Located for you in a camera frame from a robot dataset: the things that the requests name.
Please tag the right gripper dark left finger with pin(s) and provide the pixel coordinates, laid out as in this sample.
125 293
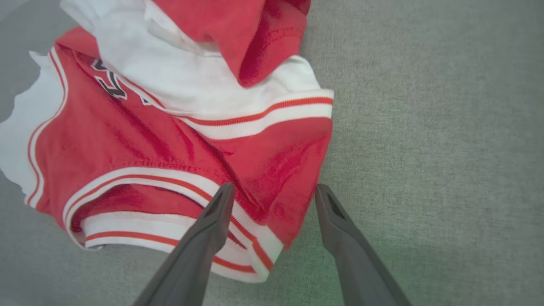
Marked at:
191 259

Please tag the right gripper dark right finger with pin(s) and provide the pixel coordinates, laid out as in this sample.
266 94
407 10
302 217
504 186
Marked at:
357 259

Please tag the red and white basketball jersey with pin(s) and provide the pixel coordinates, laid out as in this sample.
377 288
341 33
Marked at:
170 140

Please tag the grey fabric sofa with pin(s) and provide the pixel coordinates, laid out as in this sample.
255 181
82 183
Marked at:
433 148

